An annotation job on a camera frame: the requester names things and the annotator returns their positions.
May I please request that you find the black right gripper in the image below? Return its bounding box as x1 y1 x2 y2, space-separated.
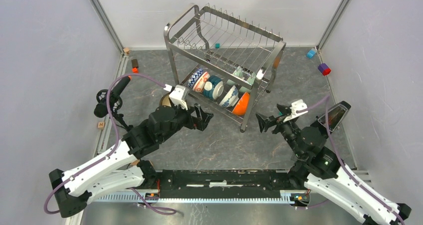
255 104 303 158

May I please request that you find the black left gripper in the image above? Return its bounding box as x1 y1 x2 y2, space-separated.
159 100 213 143

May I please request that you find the blue white floral bowl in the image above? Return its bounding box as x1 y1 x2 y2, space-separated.
219 85 239 108

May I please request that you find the black patterned bowl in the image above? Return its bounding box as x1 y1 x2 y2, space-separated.
159 93 172 107

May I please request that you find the stainless steel dish rack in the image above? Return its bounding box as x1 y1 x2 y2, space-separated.
163 3 286 132

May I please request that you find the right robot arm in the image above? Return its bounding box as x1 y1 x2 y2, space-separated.
256 101 412 225

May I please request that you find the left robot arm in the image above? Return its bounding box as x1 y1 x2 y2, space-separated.
48 104 214 218

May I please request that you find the teal glazed bowl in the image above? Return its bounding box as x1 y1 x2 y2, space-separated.
203 75 224 100

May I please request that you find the blue white zigzag bowl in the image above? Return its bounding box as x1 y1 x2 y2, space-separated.
187 68 205 88

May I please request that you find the orange bowl white inside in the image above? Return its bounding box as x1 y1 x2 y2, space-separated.
232 92 250 116

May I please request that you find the pale green bowl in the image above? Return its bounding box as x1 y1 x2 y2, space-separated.
226 66 256 94

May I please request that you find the black metronome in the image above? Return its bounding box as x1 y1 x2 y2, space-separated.
311 101 351 133

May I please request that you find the red purple block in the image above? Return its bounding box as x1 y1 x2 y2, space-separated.
318 63 331 76

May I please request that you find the light blue block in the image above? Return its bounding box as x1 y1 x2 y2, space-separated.
306 48 317 58

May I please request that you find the black mini tripod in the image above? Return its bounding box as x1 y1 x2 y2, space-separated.
112 110 134 132

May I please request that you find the brown block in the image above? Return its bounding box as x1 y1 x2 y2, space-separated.
131 59 139 68

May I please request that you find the black microphone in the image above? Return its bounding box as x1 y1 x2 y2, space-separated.
94 76 131 118

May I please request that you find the wooden cube corner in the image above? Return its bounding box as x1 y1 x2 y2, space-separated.
123 47 131 55

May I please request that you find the wooden letter cube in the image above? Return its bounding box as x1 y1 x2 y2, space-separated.
97 122 105 130

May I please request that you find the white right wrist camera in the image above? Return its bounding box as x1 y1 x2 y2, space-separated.
283 99 308 122

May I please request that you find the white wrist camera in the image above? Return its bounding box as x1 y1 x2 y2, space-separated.
283 99 308 122
164 84 190 110

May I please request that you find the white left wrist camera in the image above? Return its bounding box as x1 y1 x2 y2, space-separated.
164 84 190 110

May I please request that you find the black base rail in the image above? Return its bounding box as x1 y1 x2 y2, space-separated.
158 170 306 199

